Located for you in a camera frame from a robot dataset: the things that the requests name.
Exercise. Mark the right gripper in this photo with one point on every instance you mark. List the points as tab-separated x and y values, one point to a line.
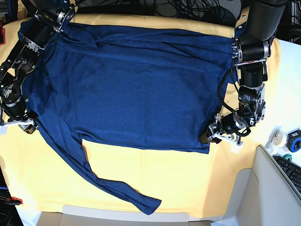
28	125

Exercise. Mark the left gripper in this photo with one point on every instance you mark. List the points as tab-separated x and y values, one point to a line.
223	128

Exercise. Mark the blue long-sleeve shirt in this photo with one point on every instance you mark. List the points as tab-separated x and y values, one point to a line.
127	86

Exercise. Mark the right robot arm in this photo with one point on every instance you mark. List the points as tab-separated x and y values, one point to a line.
48	21

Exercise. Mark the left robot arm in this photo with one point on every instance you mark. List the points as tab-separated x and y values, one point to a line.
248	71

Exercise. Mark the yellow table cloth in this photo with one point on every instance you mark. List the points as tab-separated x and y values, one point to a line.
186	182

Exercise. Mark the clear tape roll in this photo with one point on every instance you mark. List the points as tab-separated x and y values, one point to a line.
278	138

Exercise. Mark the white partition panel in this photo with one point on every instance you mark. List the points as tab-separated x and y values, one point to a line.
263	196

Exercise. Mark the green tape roll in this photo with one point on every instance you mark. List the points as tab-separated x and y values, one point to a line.
288	157

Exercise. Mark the red clamp lower left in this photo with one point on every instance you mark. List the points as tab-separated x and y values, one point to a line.
11	201

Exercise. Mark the red clamp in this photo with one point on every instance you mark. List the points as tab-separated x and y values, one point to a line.
11	201
2	34

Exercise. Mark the blue tape measure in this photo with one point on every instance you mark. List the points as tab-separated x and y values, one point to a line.
294	141

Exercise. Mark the black keyboard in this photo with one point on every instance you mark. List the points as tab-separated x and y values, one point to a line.
292	170

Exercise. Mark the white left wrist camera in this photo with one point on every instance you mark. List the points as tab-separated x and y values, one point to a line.
236	148

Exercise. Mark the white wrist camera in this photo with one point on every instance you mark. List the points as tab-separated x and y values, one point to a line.
3	128
236	148

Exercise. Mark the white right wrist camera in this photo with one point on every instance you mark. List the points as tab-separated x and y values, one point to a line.
3	128

